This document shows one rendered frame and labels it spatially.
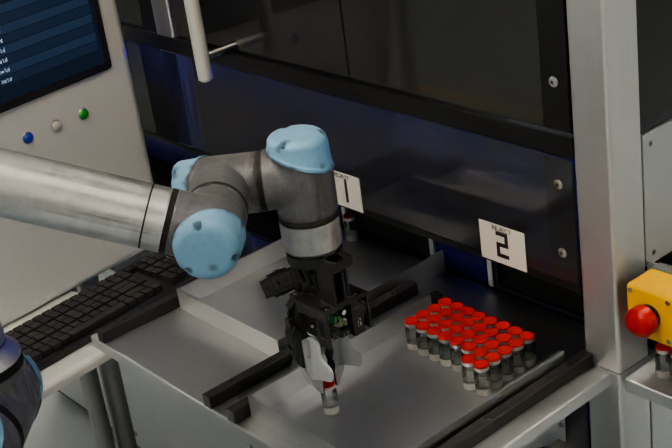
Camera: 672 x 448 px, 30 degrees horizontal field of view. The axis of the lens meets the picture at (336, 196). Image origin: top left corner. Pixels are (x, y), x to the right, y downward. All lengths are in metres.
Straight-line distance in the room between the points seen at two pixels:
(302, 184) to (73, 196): 0.28
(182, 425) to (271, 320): 0.98
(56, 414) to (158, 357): 1.66
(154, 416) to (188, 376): 1.15
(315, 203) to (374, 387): 0.34
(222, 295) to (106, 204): 0.68
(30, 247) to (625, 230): 1.08
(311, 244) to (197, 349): 0.44
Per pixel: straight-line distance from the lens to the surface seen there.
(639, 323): 1.61
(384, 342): 1.84
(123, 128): 2.34
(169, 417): 2.92
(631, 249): 1.66
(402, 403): 1.70
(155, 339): 1.95
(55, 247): 2.29
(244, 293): 2.03
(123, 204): 1.38
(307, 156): 1.47
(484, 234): 1.78
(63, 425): 3.49
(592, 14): 1.52
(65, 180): 1.40
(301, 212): 1.50
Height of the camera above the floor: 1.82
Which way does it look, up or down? 24 degrees down
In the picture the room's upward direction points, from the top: 8 degrees counter-clockwise
